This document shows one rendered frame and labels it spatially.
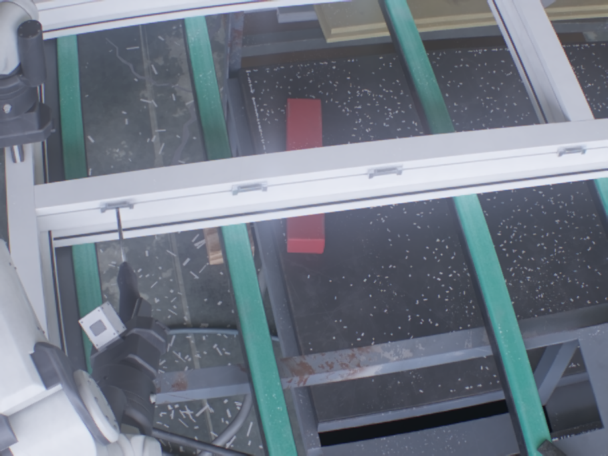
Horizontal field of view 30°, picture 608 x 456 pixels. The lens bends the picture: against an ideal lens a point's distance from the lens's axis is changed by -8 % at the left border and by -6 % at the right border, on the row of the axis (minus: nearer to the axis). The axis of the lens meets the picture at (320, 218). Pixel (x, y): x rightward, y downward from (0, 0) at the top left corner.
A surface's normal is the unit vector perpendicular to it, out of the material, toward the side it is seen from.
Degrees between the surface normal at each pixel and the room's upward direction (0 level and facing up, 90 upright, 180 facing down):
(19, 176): 0
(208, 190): 90
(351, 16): 0
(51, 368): 21
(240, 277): 0
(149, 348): 46
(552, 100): 90
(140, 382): 39
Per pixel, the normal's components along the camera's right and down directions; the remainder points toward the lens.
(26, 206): 0.07, -0.57
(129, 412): 0.33, -0.01
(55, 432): 0.11, 0.04
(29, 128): 0.21, 0.81
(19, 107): 0.59, 0.69
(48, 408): -0.17, -0.48
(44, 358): -0.05, -0.26
